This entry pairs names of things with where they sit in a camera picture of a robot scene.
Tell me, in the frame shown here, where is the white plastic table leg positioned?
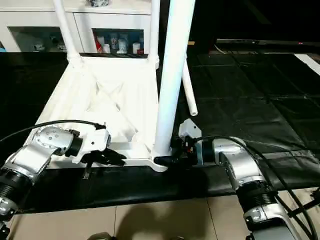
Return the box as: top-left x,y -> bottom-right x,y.
152,0 -> 197,162
52,0 -> 84,69
147,0 -> 161,69
181,60 -> 199,117

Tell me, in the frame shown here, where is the white plastic table top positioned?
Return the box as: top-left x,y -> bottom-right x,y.
34,54 -> 169,174

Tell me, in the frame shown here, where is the black work mat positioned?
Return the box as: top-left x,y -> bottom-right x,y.
0,50 -> 320,215

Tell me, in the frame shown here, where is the white bottle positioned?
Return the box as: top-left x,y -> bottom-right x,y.
118,38 -> 129,54

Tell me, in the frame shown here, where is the grey metallic ornament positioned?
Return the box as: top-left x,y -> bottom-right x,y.
88,0 -> 110,8

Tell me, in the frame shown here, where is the white glass door cabinet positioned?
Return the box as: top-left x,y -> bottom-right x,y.
0,0 -> 154,55

